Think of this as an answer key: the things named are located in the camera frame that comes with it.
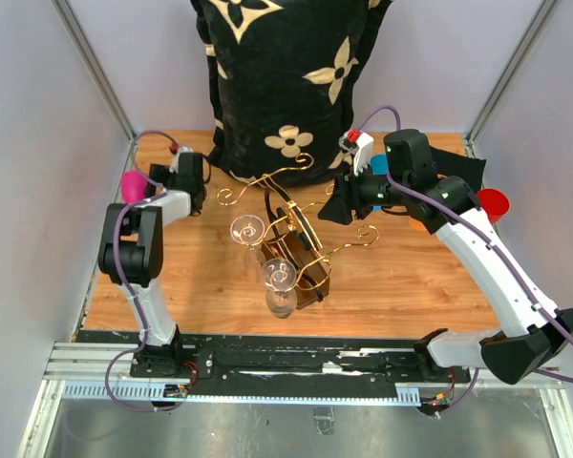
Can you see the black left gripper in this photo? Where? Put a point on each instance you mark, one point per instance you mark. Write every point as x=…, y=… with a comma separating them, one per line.
x=162, y=174

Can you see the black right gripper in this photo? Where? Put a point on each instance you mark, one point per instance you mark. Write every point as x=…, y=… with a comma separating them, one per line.
x=345, y=197

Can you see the pink wine glass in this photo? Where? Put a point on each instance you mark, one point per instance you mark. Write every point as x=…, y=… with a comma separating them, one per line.
x=132, y=187

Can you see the blue wine glass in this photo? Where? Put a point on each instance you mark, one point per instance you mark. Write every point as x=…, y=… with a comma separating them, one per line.
x=379, y=167

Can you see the orange wine glass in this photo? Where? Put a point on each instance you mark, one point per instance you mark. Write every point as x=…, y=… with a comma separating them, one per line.
x=417, y=225

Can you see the red wine glass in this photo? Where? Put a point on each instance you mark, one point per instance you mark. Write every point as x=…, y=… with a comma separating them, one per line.
x=494, y=202

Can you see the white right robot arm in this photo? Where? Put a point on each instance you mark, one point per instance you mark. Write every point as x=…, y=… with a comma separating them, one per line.
x=440, y=190

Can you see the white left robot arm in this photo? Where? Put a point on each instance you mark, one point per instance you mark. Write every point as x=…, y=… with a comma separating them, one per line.
x=131, y=253

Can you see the clear wine glass far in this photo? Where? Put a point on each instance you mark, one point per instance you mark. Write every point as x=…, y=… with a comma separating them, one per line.
x=249, y=231

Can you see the clear wine glass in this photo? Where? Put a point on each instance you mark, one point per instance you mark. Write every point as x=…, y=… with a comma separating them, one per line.
x=249, y=231
x=279, y=278

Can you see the clear wine glass near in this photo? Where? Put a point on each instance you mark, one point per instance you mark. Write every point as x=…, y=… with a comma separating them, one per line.
x=279, y=278

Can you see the black floral pillow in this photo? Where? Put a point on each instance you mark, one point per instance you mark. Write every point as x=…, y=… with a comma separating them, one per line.
x=281, y=79

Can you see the black folded cloth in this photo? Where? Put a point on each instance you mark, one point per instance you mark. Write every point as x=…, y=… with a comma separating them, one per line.
x=471, y=170

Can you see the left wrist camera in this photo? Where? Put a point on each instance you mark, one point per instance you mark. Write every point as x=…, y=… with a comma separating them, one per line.
x=176, y=149

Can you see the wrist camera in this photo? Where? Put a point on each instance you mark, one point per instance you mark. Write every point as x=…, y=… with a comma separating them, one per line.
x=176, y=149
x=356, y=147

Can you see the gold wire wine glass rack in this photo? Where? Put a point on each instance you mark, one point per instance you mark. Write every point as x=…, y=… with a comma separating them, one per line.
x=289, y=235

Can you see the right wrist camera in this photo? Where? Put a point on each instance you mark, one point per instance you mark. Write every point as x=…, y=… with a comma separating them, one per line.
x=356, y=147

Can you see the black mounting rail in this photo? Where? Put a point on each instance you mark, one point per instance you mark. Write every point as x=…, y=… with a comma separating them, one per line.
x=292, y=368

